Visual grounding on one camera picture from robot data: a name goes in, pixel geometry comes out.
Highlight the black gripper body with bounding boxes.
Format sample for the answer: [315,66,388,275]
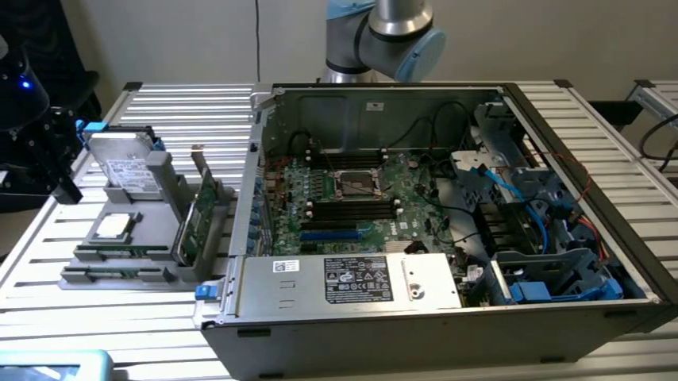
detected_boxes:
[0,37,53,132]

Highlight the green graphics card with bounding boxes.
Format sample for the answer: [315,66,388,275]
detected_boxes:
[173,144,223,266]

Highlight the silver CPU chip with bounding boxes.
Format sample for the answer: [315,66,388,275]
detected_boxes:
[89,213,140,240]

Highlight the neighbouring metal slat table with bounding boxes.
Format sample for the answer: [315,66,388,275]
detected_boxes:
[627,79,678,134]

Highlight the disk bay with blue clips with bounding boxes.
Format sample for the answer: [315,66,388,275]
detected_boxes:
[489,248,624,306]

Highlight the thin red wire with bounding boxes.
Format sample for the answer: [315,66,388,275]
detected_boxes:
[522,149,595,204]

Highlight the dark blue data wire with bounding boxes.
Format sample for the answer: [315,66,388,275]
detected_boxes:
[522,198,574,256]

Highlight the thin black wall cable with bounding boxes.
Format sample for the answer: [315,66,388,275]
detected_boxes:
[253,0,264,83]

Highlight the green motherboard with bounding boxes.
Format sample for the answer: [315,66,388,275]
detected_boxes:
[261,152,461,259]

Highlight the red orange wire bundle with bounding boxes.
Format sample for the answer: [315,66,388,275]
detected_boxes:
[578,216,611,267]

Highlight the light blue data wire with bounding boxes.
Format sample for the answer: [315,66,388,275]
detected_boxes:
[475,164,524,200]

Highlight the grey metal drive cage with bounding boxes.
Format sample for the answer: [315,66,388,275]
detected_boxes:
[449,101,579,207]

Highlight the black table bracket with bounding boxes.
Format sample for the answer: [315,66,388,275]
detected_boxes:
[587,101,638,126]

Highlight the silver hard disk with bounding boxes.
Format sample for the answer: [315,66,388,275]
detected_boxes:
[84,133,154,196]

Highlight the blue expansion slot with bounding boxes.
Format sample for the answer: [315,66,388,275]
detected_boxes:
[299,229,359,244]

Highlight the silver chipset heatsink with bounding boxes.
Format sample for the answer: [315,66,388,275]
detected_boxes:
[384,241,425,256]

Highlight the silver power supply unit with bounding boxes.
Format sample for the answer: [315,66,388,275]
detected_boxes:
[235,253,467,318]

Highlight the thick black cable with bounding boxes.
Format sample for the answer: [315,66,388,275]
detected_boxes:
[639,114,678,164]

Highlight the teal plastic box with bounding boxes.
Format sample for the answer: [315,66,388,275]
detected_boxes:
[0,348,116,381]

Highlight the blue case latch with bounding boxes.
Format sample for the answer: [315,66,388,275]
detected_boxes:
[193,282,219,303]

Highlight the black expansion slot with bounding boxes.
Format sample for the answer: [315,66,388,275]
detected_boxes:
[300,221,357,232]

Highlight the blue disk carrier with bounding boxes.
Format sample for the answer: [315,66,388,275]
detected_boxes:
[74,120,166,154]

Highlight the black power cable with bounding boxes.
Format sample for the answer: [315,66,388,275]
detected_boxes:
[393,100,471,155]

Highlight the grey parts rack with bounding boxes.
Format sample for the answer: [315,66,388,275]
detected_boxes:
[57,150,237,293]

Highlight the open black PC case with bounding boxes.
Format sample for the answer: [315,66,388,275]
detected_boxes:
[199,81,678,381]

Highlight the CPU socket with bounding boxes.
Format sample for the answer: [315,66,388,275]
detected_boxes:
[325,168,385,199]

